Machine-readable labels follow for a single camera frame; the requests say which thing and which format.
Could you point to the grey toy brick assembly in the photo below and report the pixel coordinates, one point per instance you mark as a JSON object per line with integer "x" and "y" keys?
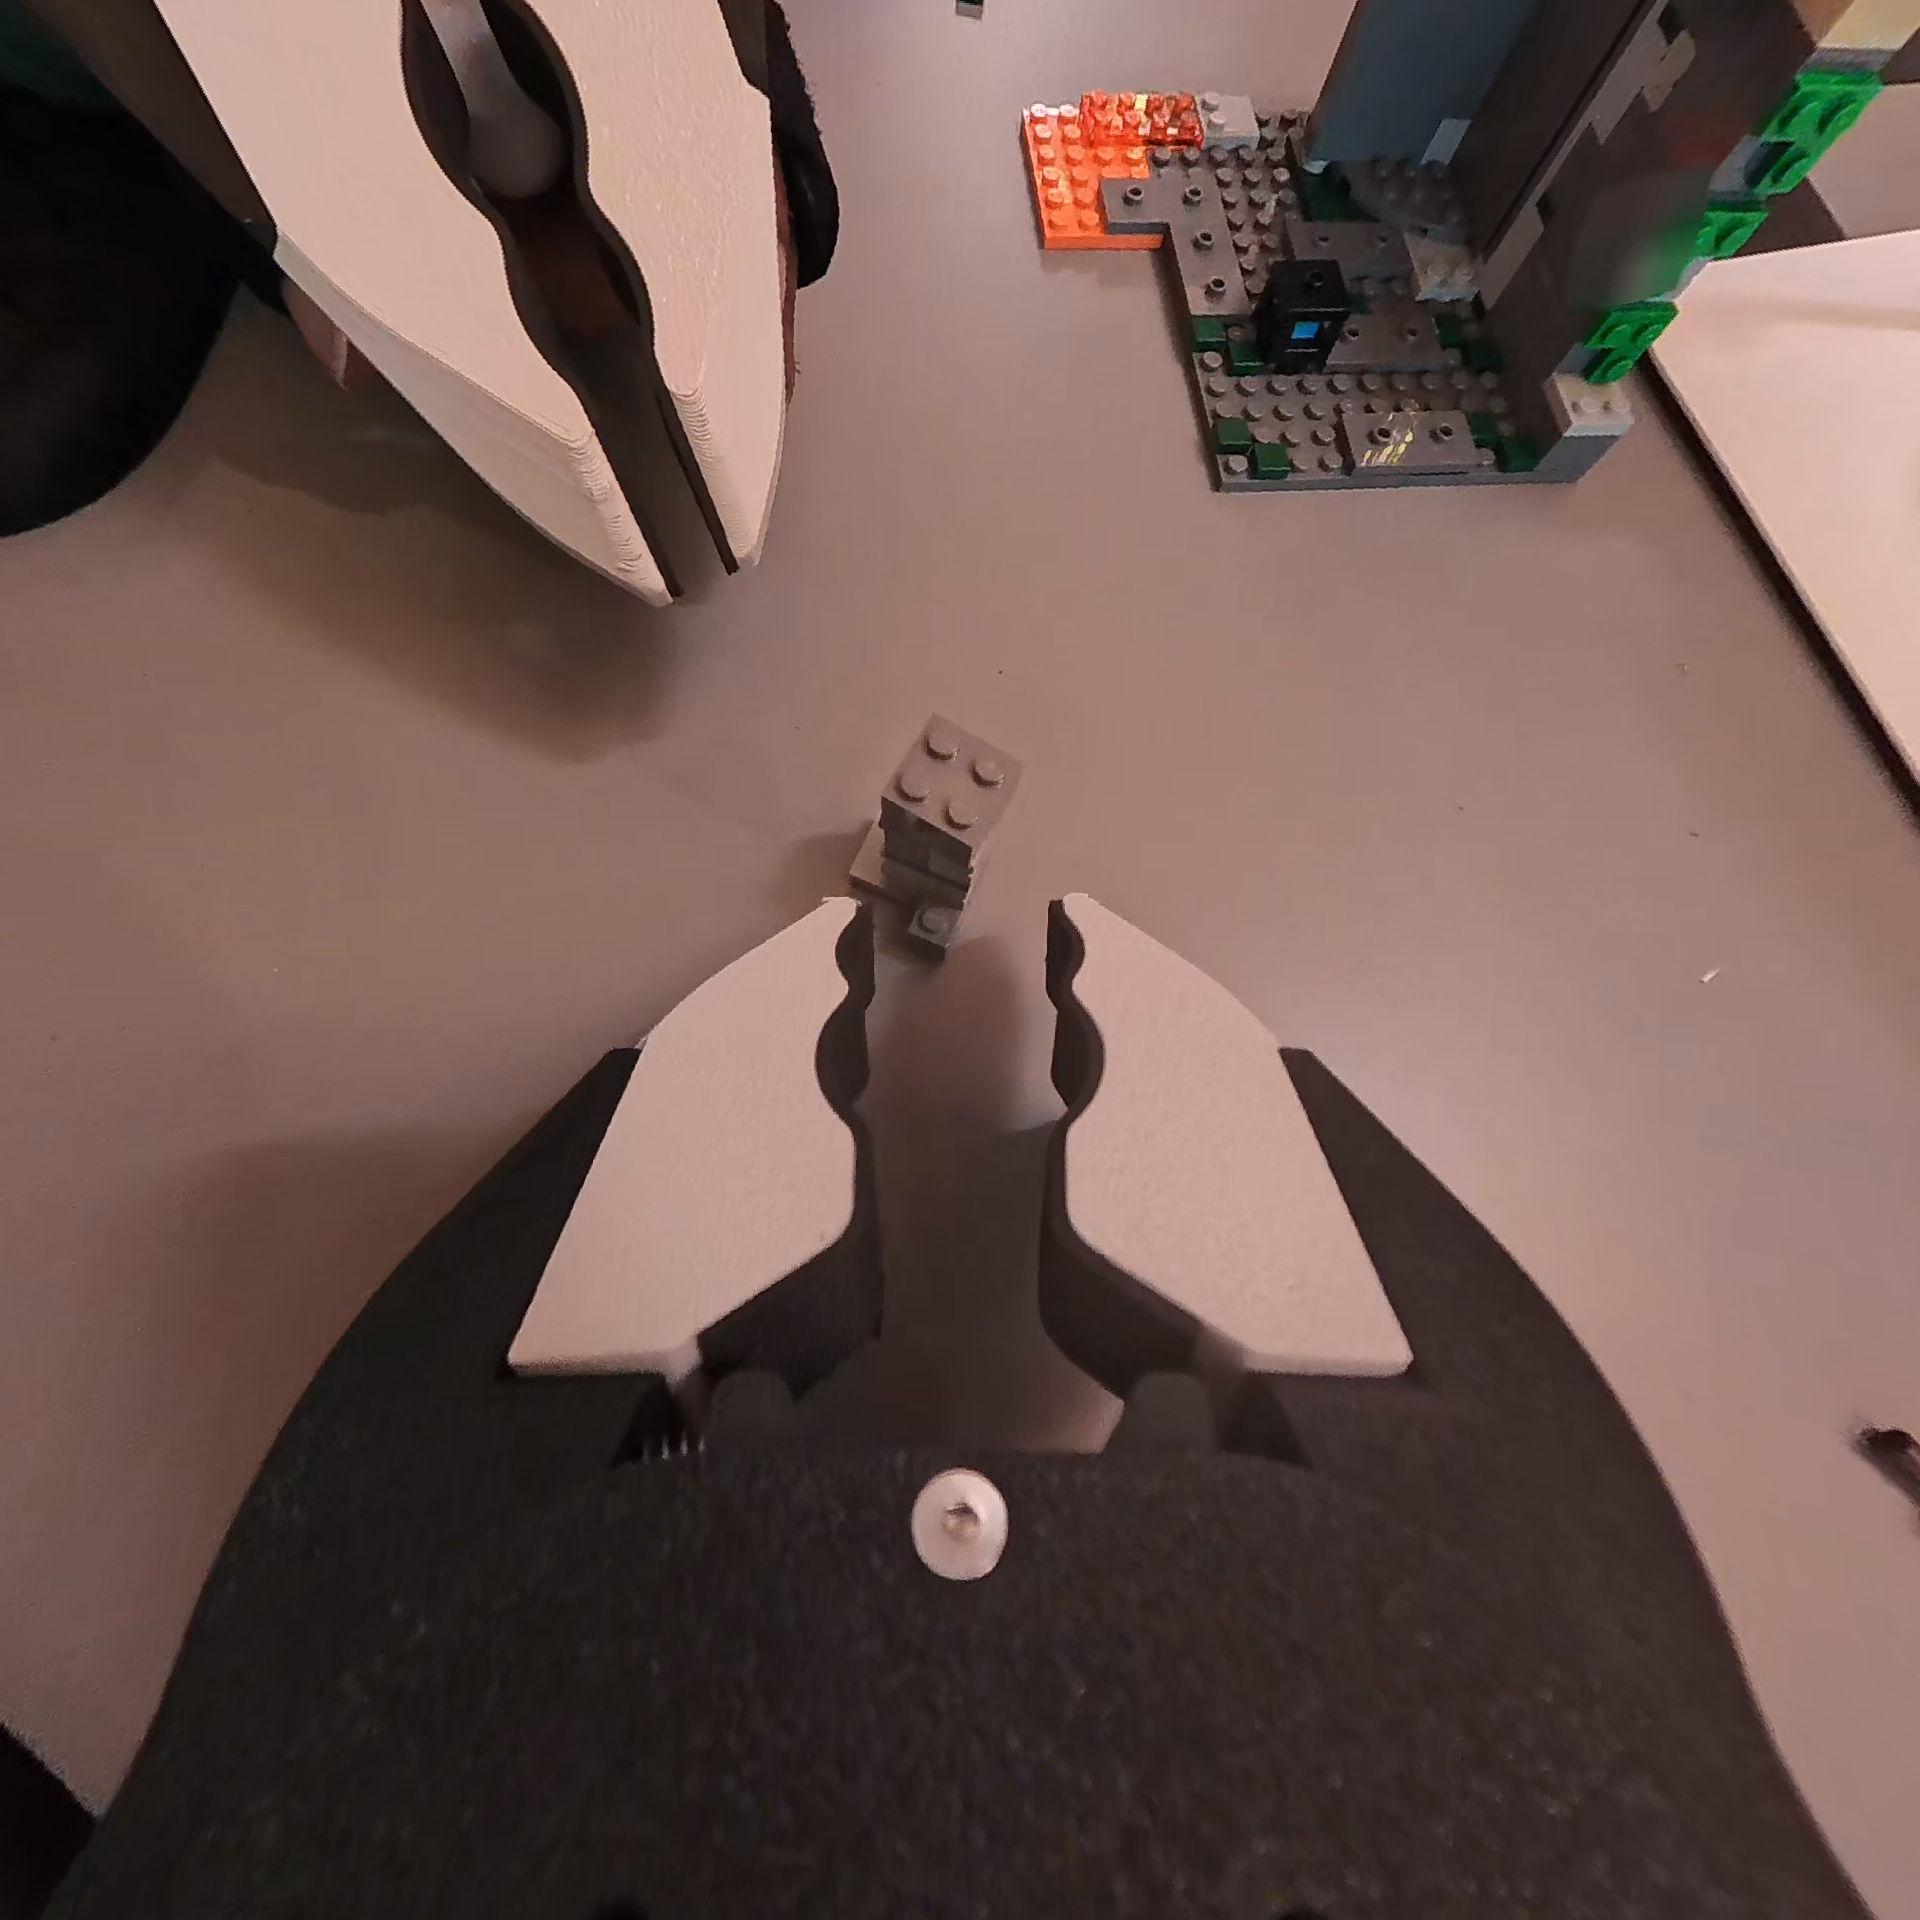
{"x": 944, "y": 811}

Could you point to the person's left hand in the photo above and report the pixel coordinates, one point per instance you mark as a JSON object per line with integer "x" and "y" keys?
{"x": 318, "y": 342}

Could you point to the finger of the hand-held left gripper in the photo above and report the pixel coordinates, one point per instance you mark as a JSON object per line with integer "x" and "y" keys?
{"x": 390, "y": 271}
{"x": 691, "y": 196}

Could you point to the grey desk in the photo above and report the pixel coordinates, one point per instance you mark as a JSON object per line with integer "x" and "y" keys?
{"x": 1350, "y": 750}

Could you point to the white book stand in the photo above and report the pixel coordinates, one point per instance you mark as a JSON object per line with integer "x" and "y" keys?
{"x": 1815, "y": 451}

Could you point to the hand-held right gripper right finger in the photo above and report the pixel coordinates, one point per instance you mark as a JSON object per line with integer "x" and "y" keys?
{"x": 1214, "y": 1186}

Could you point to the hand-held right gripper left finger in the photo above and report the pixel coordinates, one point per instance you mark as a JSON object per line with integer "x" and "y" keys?
{"x": 704, "y": 1171}

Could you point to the grey toy brick building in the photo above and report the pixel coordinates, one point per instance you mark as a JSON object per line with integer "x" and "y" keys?
{"x": 1350, "y": 389}

